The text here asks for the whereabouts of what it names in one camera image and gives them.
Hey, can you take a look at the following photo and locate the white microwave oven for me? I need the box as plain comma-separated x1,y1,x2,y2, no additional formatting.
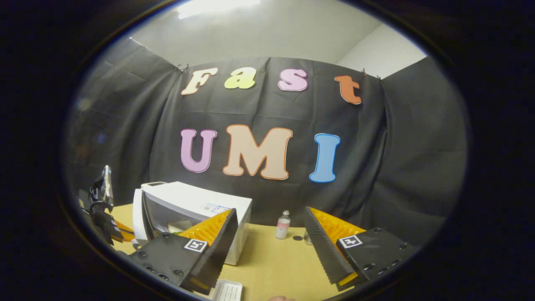
133,181,253,266

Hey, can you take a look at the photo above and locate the black backdrop cloth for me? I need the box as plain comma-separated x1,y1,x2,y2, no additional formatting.
63,37,468,247

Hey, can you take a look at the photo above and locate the white plastic tray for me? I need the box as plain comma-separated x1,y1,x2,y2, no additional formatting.
212,279,244,301

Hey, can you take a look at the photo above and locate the toast sandwich with lettuce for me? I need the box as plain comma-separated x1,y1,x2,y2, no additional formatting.
167,221,197,235

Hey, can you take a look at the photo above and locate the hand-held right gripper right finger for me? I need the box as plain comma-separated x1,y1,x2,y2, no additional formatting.
304,206,418,292

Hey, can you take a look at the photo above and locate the small clear bottle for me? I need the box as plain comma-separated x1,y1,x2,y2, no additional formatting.
275,210,291,240

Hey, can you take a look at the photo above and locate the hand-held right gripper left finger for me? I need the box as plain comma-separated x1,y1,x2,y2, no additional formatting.
130,208,239,295

